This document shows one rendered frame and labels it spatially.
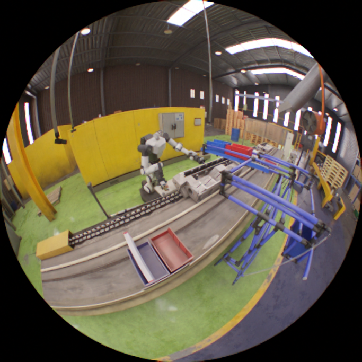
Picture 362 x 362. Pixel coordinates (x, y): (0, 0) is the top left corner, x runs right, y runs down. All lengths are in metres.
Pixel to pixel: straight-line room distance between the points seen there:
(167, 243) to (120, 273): 0.50
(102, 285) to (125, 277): 0.25
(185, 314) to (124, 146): 3.45
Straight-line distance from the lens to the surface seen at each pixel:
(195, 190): 1.18
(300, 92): 8.01
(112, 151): 3.00
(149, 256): 1.00
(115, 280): 1.07
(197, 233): 1.06
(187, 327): 1.80
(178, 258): 0.96
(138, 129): 3.03
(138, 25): 10.16
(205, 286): 1.71
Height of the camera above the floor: 1.68
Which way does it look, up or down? 35 degrees down
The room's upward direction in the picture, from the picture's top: 1 degrees counter-clockwise
